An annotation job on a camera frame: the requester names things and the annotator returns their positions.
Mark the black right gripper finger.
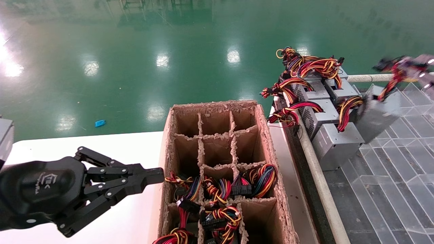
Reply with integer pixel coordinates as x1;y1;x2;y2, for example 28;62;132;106
415;69;434;100
373;54;434;72

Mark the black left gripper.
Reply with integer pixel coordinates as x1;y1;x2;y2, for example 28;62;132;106
0;146;165;238

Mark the grey power supply with wires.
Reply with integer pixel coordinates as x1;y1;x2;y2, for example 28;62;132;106
298;56;350;89
324;78;361;107
267;99;341;139
203;176;233;205
165;171;203;214
200;205;243;244
260;77;331;104
232;164;278;199
276;47;307;78
312;96;366;171
153;207;199;244
354;56;429;143

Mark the cardboard divider box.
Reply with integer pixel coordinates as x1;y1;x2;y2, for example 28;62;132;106
156;100;299;244

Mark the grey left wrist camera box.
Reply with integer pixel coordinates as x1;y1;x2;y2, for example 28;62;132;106
0;119;15;163

